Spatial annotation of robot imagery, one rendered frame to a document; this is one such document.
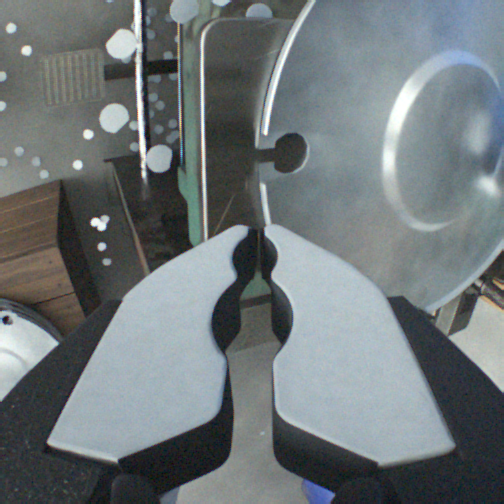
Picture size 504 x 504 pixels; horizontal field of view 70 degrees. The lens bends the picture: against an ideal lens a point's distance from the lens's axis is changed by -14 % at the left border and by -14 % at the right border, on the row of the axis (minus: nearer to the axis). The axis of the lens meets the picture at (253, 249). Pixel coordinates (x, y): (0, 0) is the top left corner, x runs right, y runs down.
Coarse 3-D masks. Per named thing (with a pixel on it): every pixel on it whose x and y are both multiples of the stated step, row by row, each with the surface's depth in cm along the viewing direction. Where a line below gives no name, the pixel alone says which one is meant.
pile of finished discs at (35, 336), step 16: (0, 304) 59; (16, 304) 62; (0, 320) 59; (16, 320) 60; (32, 320) 62; (48, 320) 66; (0, 336) 60; (16, 336) 61; (32, 336) 63; (48, 336) 64; (0, 352) 61; (16, 352) 62; (32, 352) 64; (48, 352) 65; (0, 368) 62; (16, 368) 63; (0, 384) 63; (0, 400) 65
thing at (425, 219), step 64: (320, 0) 17; (384, 0) 18; (448, 0) 20; (320, 64) 19; (384, 64) 20; (448, 64) 21; (320, 128) 21; (384, 128) 22; (448, 128) 24; (320, 192) 23; (384, 192) 25; (448, 192) 26; (384, 256) 28; (448, 256) 31
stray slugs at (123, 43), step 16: (176, 0) 26; (192, 0) 27; (224, 0) 28; (176, 16) 27; (192, 16) 27; (256, 16) 29; (128, 32) 26; (112, 48) 26; (128, 48) 27; (112, 112) 29; (112, 128) 29; (160, 160) 32
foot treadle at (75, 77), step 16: (48, 64) 63; (64, 64) 64; (80, 64) 66; (96, 64) 67; (112, 64) 69; (128, 64) 70; (160, 64) 73; (176, 64) 74; (48, 80) 64; (64, 80) 66; (80, 80) 67; (96, 80) 68; (48, 96) 66; (64, 96) 67; (80, 96) 68; (96, 96) 70
